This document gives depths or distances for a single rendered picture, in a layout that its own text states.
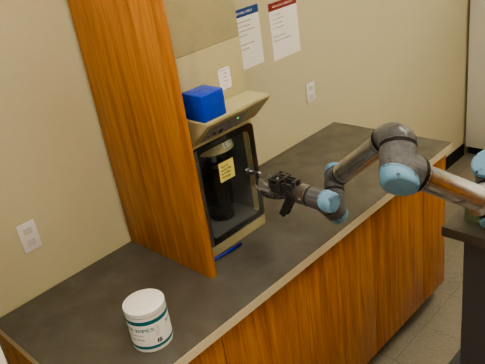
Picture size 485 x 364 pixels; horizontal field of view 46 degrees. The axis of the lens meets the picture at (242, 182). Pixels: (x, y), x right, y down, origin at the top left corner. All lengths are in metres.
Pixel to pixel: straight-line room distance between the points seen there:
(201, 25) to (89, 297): 1.03
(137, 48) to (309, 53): 1.43
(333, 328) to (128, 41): 1.42
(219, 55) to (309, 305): 1.02
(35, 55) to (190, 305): 1.00
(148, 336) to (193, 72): 0.86
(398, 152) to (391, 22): 2.08
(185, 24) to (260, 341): 1.12
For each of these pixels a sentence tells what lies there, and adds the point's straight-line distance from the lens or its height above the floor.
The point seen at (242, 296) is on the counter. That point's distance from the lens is 1.99.
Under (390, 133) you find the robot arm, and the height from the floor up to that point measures 1.44.
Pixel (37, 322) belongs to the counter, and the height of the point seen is 0.94.
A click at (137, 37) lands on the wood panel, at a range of 1.85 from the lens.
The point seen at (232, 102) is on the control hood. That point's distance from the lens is 2.03.
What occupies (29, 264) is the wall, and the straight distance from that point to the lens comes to 2.27.
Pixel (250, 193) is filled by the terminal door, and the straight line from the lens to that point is 2.24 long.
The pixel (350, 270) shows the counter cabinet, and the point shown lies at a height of 0.69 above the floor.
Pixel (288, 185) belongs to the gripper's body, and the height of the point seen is 1.20.
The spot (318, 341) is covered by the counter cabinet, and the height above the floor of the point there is 0.49.
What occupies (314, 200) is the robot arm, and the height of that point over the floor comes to 1.18.
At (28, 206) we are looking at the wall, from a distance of 2.20.
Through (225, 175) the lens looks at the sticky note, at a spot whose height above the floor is 1.24.
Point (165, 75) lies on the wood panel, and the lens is 1.79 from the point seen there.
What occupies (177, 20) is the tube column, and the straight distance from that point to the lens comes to 1.90.
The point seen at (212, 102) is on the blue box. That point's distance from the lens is 1.88.
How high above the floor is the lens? 2.14
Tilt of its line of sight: 26 degrees down
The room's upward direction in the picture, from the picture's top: 9 degrees counter-clockwise
